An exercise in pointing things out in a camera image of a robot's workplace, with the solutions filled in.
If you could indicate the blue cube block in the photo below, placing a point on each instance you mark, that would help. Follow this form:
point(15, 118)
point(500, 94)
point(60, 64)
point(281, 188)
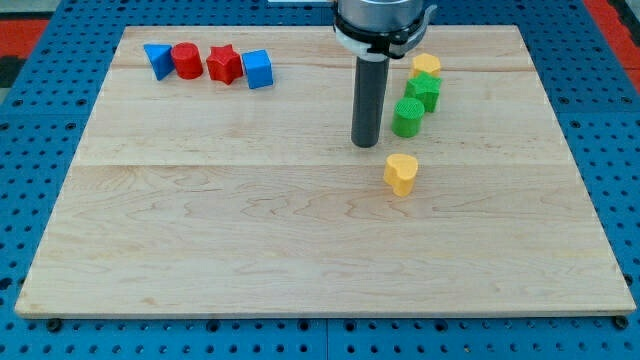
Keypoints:
point(257, 68)

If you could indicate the light wooden board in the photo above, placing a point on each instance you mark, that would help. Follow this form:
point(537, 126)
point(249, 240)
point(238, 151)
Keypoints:
point(194, 199)

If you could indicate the green star block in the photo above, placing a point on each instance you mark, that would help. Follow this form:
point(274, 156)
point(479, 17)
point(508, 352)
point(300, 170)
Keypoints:
point(425, 88)

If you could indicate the yellow heart block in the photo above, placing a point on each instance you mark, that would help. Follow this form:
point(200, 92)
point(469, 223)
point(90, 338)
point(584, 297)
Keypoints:
point(400, 172)

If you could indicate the blue triangle block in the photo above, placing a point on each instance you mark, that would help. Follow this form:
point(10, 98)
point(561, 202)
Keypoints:
point(159, 56)

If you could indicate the yellow hexagon block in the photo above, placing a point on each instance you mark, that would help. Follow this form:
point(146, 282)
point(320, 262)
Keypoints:
point(425, 63)

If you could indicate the green cylinder block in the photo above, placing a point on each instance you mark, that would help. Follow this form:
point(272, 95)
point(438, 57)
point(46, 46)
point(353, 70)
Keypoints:
point(407, 117)

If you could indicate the red star block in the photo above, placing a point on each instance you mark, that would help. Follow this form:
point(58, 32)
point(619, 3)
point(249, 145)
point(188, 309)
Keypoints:
point(224, 64)

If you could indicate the red cylinder block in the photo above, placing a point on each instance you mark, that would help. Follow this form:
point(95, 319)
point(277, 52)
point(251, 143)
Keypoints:
point(187, 61)

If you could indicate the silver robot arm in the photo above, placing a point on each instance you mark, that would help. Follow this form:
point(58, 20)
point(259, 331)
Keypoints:
point(377, 32)

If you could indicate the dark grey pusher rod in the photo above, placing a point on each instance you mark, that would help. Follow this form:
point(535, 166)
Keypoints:
point(368, 102)

